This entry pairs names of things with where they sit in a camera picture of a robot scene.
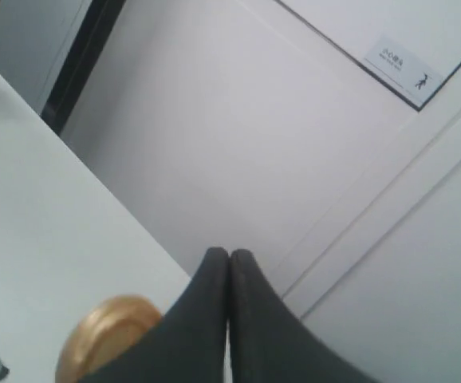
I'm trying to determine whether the dark soy sauce bottle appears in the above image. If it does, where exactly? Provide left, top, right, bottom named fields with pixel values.
left=55, top=294, right=162, bottom=382

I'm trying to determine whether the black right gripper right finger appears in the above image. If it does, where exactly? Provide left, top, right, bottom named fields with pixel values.
left=229, top=249, right=375, bottom=382

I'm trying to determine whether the black door frame strip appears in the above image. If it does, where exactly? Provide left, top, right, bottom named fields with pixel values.
left=41, top=0, right=126, bottom=136

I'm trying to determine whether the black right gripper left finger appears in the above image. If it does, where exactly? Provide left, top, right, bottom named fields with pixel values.
left=81, top=247, right=230, bottom=382

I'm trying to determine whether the white wall sign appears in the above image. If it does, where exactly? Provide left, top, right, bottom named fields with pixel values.
left=362, top=36, right=443, bottom=109

